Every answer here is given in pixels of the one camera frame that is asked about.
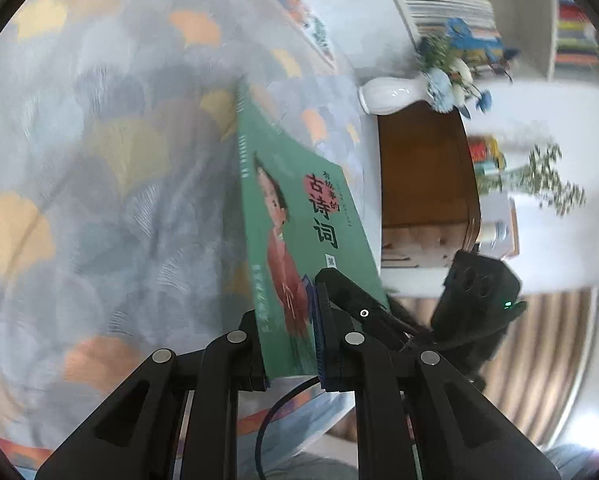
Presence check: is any leaning colourful picture book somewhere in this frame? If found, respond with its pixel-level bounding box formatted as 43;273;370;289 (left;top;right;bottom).
270;0;337;68

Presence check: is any brown wooden cabinet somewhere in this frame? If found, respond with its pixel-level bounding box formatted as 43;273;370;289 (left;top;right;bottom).
377;101;482;269

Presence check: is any white bookshelf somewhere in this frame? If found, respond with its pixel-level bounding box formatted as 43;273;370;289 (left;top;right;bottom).
396;0;599;84

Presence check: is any green leafy plant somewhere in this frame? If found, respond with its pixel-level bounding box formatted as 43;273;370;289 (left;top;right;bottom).
476;143;587;218

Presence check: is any white vase with flowers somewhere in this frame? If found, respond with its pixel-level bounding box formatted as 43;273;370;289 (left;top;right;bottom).
358;18;520;119

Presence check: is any green cover book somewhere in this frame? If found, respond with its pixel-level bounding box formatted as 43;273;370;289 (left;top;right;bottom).
236;79;387;379

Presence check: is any patterned tablecloth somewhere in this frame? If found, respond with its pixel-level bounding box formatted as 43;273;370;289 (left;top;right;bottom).
0;0;380;478

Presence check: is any black cable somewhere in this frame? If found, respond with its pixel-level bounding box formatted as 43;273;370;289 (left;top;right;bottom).
254;375;323;480

